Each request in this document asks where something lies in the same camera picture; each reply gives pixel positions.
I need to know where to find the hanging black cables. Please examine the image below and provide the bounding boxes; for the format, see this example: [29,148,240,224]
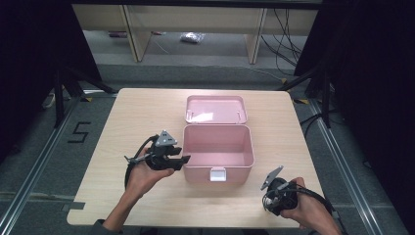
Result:
[259,8,304,76]

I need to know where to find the black floor cable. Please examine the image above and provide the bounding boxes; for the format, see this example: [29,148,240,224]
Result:
[299,110,337,138]

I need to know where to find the clear plastic bag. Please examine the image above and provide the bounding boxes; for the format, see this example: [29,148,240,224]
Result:
[179,31,206,44]

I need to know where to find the person's left hand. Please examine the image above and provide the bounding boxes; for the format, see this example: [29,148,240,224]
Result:
[125,147,176,200]

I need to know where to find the grey floor tape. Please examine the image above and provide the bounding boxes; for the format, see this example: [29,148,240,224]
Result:
[61,201,86,212]

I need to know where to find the aluminium floor rail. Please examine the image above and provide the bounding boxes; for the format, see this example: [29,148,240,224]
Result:
[0,96,82,235]
[307,99,383,235]

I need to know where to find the left hand-held gripper black cable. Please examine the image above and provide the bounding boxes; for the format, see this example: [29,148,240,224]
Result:
[123,134,161,191]

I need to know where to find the black tripod stand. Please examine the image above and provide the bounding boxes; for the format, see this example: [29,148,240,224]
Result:
[277,63,334,129]
[52,65,118,128]

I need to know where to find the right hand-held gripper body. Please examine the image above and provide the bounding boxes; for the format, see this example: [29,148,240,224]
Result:
[259,165,300,216]

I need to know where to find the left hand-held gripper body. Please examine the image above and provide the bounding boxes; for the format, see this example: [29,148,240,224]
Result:
[123,129,180,171]

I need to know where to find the black curtain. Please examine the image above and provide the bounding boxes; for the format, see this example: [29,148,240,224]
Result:
[0,0,103,165]
[293,0,415,234]

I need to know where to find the person's right hand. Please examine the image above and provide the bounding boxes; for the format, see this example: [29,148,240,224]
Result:
[280,176,333,230]

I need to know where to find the pink storage box white handle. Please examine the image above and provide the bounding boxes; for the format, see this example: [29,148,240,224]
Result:
[181,94,255,184]

